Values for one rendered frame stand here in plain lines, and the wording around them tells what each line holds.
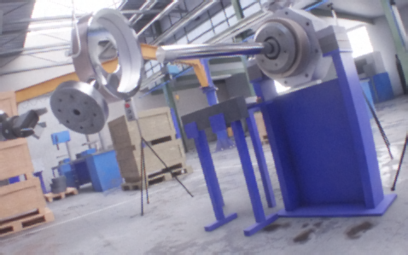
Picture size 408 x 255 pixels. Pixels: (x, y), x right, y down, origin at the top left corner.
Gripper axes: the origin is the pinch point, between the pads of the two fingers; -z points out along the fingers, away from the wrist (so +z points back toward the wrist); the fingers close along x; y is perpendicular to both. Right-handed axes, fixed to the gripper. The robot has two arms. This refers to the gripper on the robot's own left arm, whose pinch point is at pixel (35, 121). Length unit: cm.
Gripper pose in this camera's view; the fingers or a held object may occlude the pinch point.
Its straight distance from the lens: 121.8
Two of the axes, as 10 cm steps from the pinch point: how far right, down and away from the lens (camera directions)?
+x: 1.3, -7.1, 6.9
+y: 3.5, 6.9, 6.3
